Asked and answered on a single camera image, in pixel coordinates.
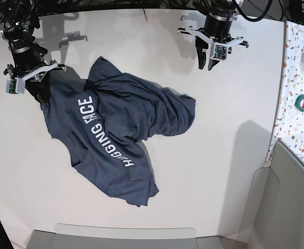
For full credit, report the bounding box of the terrazzo patterned side table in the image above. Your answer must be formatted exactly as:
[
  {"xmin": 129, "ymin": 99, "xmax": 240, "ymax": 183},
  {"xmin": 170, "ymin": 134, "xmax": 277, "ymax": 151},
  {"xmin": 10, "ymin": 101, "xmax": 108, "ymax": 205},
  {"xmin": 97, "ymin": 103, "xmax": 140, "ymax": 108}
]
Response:
[{"xmin": 265, "ymin": 21, "xmax": 304, "ymax": 167}]

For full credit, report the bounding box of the green tape roll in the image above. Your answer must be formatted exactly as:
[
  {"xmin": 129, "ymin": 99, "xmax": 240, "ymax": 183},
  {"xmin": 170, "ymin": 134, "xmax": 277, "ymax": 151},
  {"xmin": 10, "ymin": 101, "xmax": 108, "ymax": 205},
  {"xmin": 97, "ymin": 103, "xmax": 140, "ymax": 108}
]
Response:
[{"xmin": 295, "ymin": 94, "xmax": 304, "ymax": 112}]

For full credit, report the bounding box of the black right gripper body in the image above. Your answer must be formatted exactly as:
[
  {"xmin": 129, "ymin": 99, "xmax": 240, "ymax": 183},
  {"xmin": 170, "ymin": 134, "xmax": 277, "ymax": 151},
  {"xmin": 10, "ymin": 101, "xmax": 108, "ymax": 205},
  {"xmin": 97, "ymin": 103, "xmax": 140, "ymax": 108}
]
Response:
[{"xmin": 13, "ymin": 48, "xmax": 49, "ymax": 93}]

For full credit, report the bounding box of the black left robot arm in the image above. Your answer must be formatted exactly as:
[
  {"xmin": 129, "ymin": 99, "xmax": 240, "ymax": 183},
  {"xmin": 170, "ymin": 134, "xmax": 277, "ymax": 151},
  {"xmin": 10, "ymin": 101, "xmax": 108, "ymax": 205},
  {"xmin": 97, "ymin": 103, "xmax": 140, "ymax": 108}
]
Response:
[{"xmin": 191, "ymin": 1, "xmax": 249, "ymax": 71}]

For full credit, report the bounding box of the grey plastic bin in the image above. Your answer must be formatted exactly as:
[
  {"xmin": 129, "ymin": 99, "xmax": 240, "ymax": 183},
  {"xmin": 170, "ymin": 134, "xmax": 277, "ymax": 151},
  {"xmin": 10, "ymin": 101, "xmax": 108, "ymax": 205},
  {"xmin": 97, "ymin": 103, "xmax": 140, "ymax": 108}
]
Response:
[
  {"xmin": 237, "ymin": 142, "xmax": 304, "ymax": 248},
  {"xmin": 27, "ymin": 224, "xmax": 224, "ymax": 248}
]

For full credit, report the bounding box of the grey plastic bin right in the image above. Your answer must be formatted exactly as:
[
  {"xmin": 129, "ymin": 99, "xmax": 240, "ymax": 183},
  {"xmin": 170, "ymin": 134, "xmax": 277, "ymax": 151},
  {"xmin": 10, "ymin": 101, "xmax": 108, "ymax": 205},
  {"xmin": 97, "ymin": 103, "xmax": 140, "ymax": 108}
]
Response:
[{"xmin": 237, "ymin": 142, "xmax": 304, "ymax": 248}]

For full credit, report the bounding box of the navy blue t-shirt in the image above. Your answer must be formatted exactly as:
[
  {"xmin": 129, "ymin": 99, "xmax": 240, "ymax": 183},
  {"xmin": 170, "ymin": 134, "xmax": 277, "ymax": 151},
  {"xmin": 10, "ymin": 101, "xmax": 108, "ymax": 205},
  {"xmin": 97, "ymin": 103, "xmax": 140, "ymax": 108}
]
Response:
[{"xmin": 40, "ymin": 57, "xmax": 196, "ymax": 206}]

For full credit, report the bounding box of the grey plastic bin front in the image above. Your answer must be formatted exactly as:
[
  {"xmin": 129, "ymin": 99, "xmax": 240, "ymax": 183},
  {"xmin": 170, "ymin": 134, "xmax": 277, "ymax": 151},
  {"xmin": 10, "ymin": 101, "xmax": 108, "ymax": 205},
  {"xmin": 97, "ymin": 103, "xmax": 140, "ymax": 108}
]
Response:
[{"xmin": 27, "ymin": 224, "xmax": 224, "ymax": 248}]

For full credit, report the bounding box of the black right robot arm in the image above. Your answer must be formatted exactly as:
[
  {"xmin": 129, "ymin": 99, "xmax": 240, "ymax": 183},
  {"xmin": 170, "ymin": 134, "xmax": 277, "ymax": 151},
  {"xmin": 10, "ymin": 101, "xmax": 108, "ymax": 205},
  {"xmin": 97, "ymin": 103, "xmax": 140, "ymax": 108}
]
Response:
[{"xmin": 0, "ymin": 1, "xmax": 58, "ymax": 104}]

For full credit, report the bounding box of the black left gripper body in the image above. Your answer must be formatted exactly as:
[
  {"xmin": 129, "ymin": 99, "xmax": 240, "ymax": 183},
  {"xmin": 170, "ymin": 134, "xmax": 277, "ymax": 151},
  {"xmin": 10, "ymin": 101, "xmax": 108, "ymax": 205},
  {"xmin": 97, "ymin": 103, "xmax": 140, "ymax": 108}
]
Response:
[{"xmin": 203, "ymin": 13, "xmax": 232, "ymax": 43}]

